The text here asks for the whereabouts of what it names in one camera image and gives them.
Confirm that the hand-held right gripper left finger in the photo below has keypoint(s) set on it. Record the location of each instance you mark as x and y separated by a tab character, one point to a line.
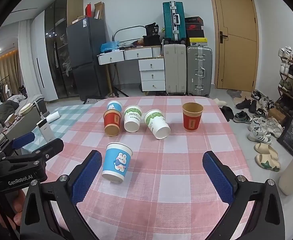
85	180

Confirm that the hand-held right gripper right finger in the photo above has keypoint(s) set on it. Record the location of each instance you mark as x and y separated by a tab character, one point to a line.
219	180

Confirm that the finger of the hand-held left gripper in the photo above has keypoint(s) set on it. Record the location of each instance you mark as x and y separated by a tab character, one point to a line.
49	148
24	139

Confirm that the large blue bunny paper cup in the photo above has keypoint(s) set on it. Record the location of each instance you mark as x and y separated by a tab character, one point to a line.
117	162

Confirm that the red and brown paper cup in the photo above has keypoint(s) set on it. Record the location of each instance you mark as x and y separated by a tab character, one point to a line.
112	123
192	117

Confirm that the white and green paper cup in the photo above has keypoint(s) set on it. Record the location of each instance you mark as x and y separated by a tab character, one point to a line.
156	127
132	118

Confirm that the small blue bunny paper cup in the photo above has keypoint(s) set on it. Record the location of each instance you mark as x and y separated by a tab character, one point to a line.
114	105

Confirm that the person's left hand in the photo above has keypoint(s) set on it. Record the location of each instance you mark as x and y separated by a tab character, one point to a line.
18	205

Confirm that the white power bank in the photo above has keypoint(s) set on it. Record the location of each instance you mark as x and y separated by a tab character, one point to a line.
45	129

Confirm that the white paper roll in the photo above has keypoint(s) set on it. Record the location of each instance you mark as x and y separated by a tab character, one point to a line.
52	117

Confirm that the grey sofa with clothes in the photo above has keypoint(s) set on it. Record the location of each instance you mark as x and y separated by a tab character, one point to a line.
11	110

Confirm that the green checkered cloth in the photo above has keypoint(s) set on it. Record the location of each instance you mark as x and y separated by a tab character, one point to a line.
69	121

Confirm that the beige slipper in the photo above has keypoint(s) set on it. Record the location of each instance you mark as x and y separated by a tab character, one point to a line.
266	151
267	163

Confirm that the pink checkered tablecloth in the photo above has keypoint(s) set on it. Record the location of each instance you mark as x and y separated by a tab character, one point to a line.
166	185

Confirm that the black and white striped mat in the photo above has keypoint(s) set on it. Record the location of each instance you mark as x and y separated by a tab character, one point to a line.
94	100

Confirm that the black slippers pair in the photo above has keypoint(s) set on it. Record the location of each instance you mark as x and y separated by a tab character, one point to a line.
227	113

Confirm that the group of shoes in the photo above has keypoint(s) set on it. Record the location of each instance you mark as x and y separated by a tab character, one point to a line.
259	120

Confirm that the brown curtain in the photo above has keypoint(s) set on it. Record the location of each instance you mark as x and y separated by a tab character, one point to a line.
7	67

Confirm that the white slipper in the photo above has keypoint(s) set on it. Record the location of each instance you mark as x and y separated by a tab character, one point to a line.
220	101

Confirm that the white wardrobe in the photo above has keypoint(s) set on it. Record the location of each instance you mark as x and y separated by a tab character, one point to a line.
42	60

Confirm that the grey doormat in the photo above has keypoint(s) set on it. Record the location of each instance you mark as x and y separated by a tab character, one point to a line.
234	93

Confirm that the black tripod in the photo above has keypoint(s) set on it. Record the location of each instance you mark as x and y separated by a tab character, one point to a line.
117	88

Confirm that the glass door cabinet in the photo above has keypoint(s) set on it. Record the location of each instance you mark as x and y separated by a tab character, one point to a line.
59	50

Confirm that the dark grey refrigerator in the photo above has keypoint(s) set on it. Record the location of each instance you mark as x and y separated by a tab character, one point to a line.
86	57

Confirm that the silver suitcase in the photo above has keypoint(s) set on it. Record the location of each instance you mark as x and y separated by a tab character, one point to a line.
199	70

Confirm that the blue plastic bag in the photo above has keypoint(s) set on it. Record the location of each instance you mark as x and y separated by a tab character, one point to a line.
109	46

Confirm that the beige suitcase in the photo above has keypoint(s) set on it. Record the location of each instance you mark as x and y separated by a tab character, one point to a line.
175	67

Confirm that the shoe rack with shoes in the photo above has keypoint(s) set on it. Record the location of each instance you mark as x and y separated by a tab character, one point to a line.
292	77

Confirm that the white desk with drawers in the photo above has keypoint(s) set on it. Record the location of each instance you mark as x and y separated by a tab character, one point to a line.
149	67

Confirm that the wooden door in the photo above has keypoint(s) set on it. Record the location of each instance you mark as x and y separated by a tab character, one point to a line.
236	42

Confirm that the yellow and black shoebox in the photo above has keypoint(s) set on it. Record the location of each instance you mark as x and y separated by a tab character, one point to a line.
198	40

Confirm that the red box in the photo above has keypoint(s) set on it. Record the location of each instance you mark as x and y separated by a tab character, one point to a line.
89	10

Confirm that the open cardboard box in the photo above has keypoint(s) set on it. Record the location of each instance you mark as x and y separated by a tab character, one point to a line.
99	10

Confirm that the red and black shoebox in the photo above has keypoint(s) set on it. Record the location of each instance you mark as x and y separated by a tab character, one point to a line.
195	29

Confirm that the black printed box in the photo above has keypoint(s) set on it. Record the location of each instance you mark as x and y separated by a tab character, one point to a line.
152	30

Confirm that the teal suitcase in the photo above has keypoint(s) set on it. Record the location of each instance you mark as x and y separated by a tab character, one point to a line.
174	22

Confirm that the curved metal frame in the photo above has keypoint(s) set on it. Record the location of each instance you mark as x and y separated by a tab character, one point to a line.
127	30

